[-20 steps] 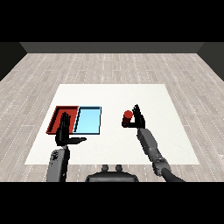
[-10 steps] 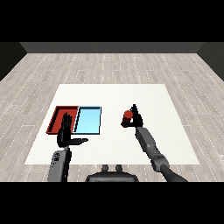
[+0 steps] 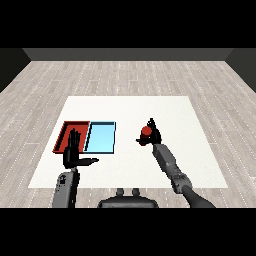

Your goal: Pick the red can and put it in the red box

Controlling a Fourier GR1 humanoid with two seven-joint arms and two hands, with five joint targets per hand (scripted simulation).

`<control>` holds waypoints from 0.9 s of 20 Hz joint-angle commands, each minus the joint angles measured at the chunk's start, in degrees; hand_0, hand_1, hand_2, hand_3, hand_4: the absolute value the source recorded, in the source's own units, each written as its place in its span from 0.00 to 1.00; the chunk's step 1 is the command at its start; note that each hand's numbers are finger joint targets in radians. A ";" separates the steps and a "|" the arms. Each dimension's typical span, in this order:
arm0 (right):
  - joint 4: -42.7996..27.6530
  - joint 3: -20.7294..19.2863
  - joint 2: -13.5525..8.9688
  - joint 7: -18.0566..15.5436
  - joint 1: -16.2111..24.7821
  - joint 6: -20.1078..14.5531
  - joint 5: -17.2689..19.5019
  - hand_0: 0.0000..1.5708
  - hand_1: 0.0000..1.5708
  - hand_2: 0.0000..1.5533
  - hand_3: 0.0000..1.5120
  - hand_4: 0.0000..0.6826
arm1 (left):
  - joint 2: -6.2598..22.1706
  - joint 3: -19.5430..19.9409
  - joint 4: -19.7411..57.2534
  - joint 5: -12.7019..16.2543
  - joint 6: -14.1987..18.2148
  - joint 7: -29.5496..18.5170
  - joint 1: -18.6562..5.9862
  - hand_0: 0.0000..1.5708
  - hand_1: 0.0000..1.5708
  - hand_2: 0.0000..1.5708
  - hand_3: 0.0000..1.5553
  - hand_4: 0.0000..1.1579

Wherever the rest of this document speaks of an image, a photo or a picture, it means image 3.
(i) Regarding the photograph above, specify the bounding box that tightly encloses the dark grey robot body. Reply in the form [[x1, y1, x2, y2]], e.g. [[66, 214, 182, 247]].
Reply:
[[97, 188, 159, 209]]

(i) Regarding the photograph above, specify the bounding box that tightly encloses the shallow red open box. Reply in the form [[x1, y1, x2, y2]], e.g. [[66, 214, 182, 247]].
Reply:
[[52, 120, 91, 155]]

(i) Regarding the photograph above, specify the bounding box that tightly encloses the small red can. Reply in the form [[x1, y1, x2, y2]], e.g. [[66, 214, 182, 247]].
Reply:
[[140, 125, 153, 140]]

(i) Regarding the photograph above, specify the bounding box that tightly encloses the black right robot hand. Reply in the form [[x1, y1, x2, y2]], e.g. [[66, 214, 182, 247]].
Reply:
[[135, 117, 163, 147]]

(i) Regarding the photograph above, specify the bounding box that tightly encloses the shallow light blue open box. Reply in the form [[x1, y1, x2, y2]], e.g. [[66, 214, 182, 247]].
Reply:
[[83, 121, 117, 155]]

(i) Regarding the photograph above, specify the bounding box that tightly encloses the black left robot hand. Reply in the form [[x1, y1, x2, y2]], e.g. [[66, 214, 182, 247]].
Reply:
[[62, 128, 100, 170]]

